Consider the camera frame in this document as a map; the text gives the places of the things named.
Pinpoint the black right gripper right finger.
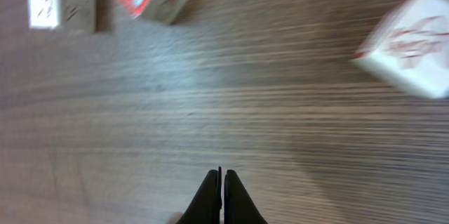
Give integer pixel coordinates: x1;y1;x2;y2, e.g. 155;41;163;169
224;170;267;224

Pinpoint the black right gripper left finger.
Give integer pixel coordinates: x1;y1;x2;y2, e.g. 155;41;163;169
177;166;222;224

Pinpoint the white block green side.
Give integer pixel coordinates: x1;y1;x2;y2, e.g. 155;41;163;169
352;0;448;99

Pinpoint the block red digit six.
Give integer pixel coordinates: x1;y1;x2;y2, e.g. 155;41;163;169
27;0;96;33

